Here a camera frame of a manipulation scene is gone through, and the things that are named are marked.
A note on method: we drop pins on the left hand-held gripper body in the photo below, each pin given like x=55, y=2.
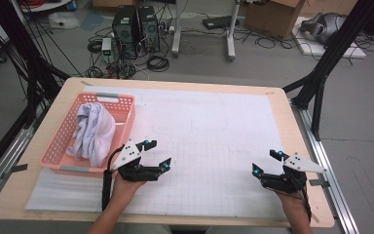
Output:
x=128, y=156

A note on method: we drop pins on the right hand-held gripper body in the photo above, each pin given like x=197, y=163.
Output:
x=298, y=164

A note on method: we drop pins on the lilac printed towel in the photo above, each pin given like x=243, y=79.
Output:
x=94, y=133

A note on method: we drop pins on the pink perforated plastic basket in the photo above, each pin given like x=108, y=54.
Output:
x=87, y=97

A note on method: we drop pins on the person's left hand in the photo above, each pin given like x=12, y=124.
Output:
x=123, y=191

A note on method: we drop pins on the person's right hand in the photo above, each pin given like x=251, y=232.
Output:
x=293, y=204

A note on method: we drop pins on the white grid mat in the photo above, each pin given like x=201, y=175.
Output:
x=207, y=130

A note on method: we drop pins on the person's grey trousers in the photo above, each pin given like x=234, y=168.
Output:
x=149, y=230

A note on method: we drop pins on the small white electronic device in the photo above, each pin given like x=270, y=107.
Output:
x=106, y=48

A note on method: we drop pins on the white flat board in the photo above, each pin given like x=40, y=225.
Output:
x=318, y=50

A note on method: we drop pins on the black computer tower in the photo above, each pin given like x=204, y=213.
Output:
x=125, y=32
x=149, y=29

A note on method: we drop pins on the white metal stand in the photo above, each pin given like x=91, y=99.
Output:
x=230, y=35

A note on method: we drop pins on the grey rounded device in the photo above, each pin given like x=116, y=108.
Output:
x=324, y=27

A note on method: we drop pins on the cardboard box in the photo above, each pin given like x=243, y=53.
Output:
x=331, y=6
x=113, y=3
x=272, y=16

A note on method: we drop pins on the black flat box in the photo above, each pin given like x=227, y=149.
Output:
x=219, y=22

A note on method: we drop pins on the clear plastic bag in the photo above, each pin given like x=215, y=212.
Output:
x=63, y=20

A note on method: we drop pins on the white round table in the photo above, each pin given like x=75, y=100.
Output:
x=45, y=6

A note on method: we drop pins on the grey bracket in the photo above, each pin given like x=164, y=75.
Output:
x=319, y=182
x=19, y=168

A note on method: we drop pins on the aluminium rail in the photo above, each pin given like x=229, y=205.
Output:
x=331, y=182
x=9, y=156

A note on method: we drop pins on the black metal frame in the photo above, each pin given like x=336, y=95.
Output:
x=32, y=71
x=321, y=74

